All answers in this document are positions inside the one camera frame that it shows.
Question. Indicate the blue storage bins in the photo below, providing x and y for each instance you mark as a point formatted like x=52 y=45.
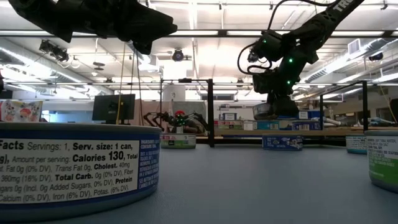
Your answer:
x=314 y=114

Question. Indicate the overhead light bar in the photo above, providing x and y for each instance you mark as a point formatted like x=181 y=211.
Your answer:
x=199 y=32

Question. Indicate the floral printed cloth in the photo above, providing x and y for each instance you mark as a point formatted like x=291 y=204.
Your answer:
x=20 y=110

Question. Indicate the wooden shelf board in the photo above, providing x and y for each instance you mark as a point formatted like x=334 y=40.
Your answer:
x=329 y=132

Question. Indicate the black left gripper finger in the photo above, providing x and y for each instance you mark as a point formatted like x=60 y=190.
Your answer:
x=143 y=45
x=140 y=21

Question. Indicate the black monitor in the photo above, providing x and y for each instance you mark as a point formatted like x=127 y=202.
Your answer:
x=105 y=107

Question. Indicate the blue label seafood can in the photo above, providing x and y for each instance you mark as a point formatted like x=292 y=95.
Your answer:
x=282 y=143
x=77 y=174
x=306 y=125

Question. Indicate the green white label seafood can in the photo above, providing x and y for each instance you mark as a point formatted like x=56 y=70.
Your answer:
x=178 y=141
x=384 y=161
x=228 y=126

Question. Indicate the black overhead camera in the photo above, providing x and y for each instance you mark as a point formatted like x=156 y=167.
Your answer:
x=178 y=55

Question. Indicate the black background robot arm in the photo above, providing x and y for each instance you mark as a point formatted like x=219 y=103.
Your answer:
x=169 y=117
x=199 y=119

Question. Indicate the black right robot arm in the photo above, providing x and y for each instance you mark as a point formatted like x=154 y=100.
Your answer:
x=311 y=28

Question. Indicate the black metal shelf frame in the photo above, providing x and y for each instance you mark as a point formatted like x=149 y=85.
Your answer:
x=364 y=105

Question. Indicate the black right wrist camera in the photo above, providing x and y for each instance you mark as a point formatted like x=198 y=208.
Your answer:
x=262 y=81

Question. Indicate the black ceiling device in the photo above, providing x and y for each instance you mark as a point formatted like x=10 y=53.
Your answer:
x=252 y=57
x=54 y=51

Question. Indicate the blue table mat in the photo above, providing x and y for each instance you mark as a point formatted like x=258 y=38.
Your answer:
x=248 y=186

